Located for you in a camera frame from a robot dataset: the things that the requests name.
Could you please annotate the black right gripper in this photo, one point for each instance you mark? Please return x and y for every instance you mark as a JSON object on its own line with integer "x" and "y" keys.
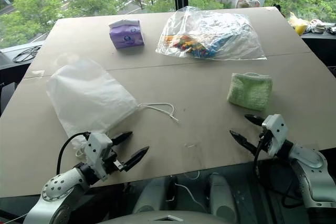
{"x": 266, "y": 141}

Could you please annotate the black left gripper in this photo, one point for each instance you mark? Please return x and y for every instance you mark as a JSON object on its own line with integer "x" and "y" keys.
{"x": 111, "y": 165}

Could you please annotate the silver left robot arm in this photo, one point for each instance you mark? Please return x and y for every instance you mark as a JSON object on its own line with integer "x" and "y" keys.
{"x": 59, "y": 184}

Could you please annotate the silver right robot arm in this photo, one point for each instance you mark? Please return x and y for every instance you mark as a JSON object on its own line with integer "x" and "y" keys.
{"x": 313, "y": 171}

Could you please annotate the green folded towel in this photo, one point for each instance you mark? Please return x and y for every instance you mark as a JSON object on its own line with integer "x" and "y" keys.
{"x": 249, "y": 91}

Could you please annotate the clear plastic bag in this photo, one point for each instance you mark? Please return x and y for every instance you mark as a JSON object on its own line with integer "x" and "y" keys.
{"x": 223, "y": 27}

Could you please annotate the yellow object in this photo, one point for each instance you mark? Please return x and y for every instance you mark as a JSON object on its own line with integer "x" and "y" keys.
{"x": 299, "y": 24}

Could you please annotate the grey rounded robot leg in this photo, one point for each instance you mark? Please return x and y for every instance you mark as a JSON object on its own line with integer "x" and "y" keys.
{"x": 220, "y": 197}
{"x": 155, "y": 195}

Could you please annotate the small white scrap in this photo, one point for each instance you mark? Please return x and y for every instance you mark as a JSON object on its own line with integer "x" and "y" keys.
{"x": 189, "y": 145}

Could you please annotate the grey robot torso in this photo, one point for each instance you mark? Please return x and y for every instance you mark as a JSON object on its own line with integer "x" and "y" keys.
{"x": 170, "y": 217}

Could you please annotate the colourful toy blocks pile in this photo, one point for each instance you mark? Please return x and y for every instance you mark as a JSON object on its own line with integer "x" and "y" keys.
{"x": 193, "y": 45}

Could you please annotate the purple tissue pack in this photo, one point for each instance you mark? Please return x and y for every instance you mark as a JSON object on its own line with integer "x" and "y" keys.
{"x": 126, "y": 35}

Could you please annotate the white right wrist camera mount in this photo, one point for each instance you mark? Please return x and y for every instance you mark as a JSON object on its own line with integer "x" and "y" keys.
{"x": 275, "y": 132}

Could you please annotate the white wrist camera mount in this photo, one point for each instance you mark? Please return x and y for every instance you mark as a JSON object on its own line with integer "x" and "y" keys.
{"x": 97, "y": 150}
{"x": 275, "y": 132}

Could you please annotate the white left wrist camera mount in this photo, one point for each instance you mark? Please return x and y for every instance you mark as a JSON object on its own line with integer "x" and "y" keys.
{"x": 97, "y": 150}

